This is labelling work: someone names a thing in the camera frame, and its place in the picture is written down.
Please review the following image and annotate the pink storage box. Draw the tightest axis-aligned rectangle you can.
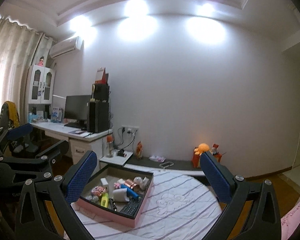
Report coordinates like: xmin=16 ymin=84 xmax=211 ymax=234
xmin=74 ymin=164 xmax=155 ymax=228

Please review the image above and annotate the red printed storage box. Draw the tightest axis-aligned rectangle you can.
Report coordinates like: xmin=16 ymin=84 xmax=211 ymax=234
xmin=192 ymin=153 xmax=222 ymax=168

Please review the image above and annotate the white air conditioner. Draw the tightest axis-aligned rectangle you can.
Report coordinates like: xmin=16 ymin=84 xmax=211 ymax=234
xmin=49 ymin=36 xmax=84 ymax=58

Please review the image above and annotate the black office chair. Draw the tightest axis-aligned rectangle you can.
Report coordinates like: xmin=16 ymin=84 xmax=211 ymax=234
xmin=0 ymin=101 xmax=44 ymax=159

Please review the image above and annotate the white wall power outlet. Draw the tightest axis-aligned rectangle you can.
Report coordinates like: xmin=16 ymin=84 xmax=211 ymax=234
xmin=122 ymin=125 xmax=140 ymax=134

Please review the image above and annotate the pink quilt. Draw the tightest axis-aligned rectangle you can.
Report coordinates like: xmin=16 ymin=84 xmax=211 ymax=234
xmin=280 ymin=195 xmax=300 ymax=240

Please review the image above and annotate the water bottle with orange lid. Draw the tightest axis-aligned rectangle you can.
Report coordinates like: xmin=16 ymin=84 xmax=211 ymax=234
xmin=106 ymin=135 xmax=115 ymax=158

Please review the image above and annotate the yellow patterned garment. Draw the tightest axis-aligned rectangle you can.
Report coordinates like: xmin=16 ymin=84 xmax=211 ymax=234
xmin=4 ymin=101 xmax=20 ymax=128

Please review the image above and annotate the white bedside table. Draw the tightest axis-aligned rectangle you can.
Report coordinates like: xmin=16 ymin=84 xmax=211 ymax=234
xmin=99 ymin=151 xmax=133 ymax=168

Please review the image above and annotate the red and white desk calendar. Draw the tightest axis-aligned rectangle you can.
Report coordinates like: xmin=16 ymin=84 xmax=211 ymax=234
xmin=94 ymin=67 xmax=109 ymax=85

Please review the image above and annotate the black computer tower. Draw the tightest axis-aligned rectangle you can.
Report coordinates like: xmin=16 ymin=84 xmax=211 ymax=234
xmin=87 ymin=101 xmax=110 ymax=133

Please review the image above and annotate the black remote control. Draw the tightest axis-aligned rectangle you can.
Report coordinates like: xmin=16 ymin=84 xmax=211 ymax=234
xmin=120 ymin=197 xmax=142 ymax=217

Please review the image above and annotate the striped white blanket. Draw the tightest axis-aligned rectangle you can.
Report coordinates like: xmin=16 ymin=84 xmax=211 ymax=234
xmin=71 ymin=169 xmax=222 ymax=240

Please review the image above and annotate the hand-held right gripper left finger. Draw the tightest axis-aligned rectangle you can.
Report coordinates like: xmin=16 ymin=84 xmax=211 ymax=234
xmin=15 ymin=150 xmax=98 ymax=240

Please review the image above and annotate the white glass-door cabinet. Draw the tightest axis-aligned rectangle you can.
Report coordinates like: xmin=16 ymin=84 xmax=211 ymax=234
xmin=28 ymin=64 xmax=56 ymax=105

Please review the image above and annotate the ceiling spotlight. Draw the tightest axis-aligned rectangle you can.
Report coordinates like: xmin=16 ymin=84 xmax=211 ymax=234
xmin=125 ymin=0 xmax=149 ymax=17
xmin=197 ymin=3 xmax=215 ymax=17
xmin=70 ymin=15 xmax=92 ymax=32

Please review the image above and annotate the blue white box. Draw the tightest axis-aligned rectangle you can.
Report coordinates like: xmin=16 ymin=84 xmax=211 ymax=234
xmin=51 ymin=106 xmax=63 ymax=122

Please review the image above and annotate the orange octopus plush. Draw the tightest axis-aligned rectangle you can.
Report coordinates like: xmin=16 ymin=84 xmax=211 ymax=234
xmin=194 ymin=143 xmax=210 ymax=155

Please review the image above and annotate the white desk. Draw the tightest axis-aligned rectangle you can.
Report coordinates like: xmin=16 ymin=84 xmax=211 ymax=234
xmin=30 ymin=121 xmax=113 ymax=167

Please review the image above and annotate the black power cable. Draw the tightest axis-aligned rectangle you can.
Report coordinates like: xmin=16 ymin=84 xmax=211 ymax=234
xmin=114 ymin=127 xmax=137 ymax=149

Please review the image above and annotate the black computer monitor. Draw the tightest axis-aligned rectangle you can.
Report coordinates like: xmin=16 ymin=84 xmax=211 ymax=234
xmin=64 ymin=95 xmax=92 ymax=127

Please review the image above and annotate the white plush toy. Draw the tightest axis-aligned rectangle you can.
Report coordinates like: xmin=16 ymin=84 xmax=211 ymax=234
xmin=134 ymin=177 xmax=149 ymax=188

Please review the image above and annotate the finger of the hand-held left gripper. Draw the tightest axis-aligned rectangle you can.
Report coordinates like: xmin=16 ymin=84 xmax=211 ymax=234
xmin=0 ymin=123 xmax=34 ymax=162
xmin=5 ymin=139 xmax=70 ymax=184

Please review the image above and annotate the red snack bag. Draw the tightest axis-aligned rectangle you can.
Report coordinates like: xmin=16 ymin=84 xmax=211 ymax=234
xmin=136 ymin=141 xmax=144 ymax=160

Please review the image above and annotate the white phone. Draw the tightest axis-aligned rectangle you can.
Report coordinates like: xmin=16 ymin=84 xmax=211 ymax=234
xmin=159 ymin=161 xmax=175 ymax=170

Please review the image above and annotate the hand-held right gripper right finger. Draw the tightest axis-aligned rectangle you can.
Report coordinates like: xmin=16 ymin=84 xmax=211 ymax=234
xmin=199 ymin=151 xmax=282 ymax=240

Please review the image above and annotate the black white headboard cabinet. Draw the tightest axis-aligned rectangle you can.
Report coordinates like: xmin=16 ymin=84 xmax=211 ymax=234
xmin=124 ymin=156 xmax=210 ymax=187

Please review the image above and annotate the cream curtain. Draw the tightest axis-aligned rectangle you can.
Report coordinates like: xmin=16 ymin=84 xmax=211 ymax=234
xmin=0 ymin=15 xmax=53 ymax=135

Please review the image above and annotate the rose gold cup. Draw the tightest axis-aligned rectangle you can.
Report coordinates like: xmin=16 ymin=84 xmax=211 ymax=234
xmin=125 ymin=179 xmax=140 ymax=190

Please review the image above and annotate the blue plastic tube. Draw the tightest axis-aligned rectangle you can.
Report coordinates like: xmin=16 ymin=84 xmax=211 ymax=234
xmin=126 ymin=187 xmax=140 ymax=199

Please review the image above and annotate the black speaker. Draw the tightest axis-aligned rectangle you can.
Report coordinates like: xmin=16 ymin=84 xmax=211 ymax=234
xmin=92 ymin=84 xmax=110 ymax=103

